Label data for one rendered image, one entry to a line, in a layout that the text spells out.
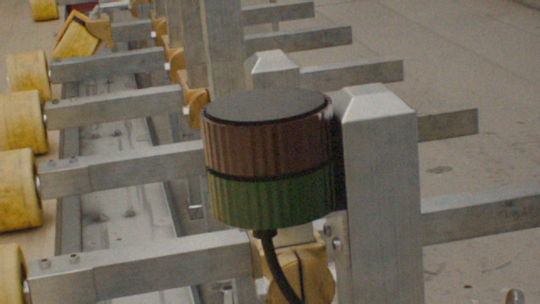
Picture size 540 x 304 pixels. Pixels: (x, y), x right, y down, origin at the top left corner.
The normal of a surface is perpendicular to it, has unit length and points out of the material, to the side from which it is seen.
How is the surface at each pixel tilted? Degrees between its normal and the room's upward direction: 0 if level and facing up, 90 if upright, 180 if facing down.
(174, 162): 90
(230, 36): 90
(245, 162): 90
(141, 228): 0
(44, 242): 0
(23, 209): 98
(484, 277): 0
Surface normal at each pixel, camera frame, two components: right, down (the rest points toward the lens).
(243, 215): -0.44, 0.33
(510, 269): -0.09, -0.94
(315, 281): 0.18, 0.30
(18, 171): 0.07, -0.42
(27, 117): 0.14, -0.07
